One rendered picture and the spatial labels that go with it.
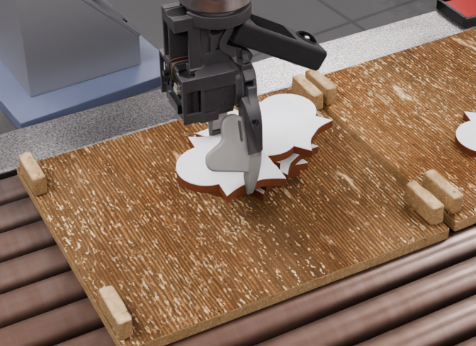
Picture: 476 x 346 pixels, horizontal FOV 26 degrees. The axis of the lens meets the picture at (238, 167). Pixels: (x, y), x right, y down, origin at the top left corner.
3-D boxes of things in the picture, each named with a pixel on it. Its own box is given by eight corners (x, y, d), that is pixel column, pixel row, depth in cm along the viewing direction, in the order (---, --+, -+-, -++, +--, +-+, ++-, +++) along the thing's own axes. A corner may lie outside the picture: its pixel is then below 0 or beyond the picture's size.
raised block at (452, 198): (419, 188, 126) (421, 171, 124) (431, 184, 126) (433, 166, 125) (450, 217, 122) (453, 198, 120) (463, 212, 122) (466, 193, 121)
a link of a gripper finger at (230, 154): (208, 203, 109) (193, 119, 107) (259, 190, 111) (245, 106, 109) (217, 209, 106) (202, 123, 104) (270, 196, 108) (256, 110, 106)
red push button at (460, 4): (443, 9, 166) (443, 1, 165) (472, 1, 169) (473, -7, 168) (466, 25, 162) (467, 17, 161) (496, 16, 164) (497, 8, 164)
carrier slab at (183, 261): (17, 176, 130) (15, 166, 129) (297, 93, 146) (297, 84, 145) (125, 361, 106) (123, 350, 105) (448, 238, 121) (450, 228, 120)
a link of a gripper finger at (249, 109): (236, 150, 110) (222, 70, 108) (251, 147, 110) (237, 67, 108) (251, 157, 105) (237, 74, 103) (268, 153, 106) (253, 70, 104)
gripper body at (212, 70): (160, 95, 110) (154, -7, 103) (234, 78, 113) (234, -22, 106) (185, 132, 105) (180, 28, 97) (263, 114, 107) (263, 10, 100)
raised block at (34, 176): (19, 171, 129) (15, 153, 127) (33, 167, 129) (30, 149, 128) (35, 198, 124) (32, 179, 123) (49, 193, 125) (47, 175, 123)
